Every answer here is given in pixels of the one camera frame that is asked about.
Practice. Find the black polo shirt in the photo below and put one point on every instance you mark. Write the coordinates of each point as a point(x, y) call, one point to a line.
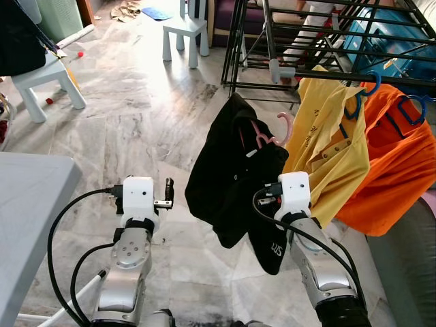
point(231, 177)

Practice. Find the pink plastic hanger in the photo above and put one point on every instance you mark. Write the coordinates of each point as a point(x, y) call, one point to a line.
point(289, 126)

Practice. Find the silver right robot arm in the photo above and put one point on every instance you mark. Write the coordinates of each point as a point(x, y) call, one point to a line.
point(320, 272)

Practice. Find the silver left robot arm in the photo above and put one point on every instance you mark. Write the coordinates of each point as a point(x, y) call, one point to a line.
point(129, 269)

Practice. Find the blue plastic hanger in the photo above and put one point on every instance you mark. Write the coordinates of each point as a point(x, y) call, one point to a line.
point(400, 109)
point(378, 82)

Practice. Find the yellow polo shirt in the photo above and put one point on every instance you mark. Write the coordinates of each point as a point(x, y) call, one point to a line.
point(327, 136)

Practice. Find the robot left leg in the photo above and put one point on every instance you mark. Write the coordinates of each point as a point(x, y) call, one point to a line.
point(160, 320)

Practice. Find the robot leg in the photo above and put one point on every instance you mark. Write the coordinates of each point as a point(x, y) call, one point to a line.
point(160, 320)
point(259, 323)

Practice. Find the white pole black tip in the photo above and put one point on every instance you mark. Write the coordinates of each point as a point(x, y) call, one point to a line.
point(82, 289)

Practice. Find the black metal drying rack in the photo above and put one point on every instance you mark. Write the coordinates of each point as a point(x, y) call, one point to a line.
point(276, 68)

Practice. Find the orange polo shirt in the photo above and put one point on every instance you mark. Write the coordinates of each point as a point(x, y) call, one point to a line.
point(395, 177)

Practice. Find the grey table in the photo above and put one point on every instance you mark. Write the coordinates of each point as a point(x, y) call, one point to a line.
point(34, 218)

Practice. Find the robot right leg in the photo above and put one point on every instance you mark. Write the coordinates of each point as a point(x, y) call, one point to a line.
point(259, 323)

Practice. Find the grey green leather sofa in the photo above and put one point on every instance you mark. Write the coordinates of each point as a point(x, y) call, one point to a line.
point(402, 286)

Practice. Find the grey round basket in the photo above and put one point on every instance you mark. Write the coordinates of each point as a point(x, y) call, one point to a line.
point(5, 126)

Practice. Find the blue floor mat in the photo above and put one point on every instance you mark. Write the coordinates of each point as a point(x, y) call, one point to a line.
point(157, 13)

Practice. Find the white paper roll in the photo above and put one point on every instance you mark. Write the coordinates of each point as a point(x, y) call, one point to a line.
point(76, 36)

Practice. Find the brown cardboard scraps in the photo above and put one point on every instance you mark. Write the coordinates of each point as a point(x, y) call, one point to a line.
point(126, 10)

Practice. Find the blue plastic crate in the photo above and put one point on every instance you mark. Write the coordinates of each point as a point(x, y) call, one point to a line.
point(388, 41)

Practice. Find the green white appliance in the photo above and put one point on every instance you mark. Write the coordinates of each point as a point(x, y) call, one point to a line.
point(61, 17)

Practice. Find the black bag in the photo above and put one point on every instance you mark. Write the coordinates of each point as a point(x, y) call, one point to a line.
point(20, 41)

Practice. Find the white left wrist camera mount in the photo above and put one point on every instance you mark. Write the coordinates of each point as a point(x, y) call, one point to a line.
point(139, 194)

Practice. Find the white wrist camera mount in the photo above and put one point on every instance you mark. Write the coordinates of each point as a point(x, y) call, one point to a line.
point(296, 194)
point(139, 194)

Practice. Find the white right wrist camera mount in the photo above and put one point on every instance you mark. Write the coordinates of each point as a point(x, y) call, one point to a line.
point(296, 194)

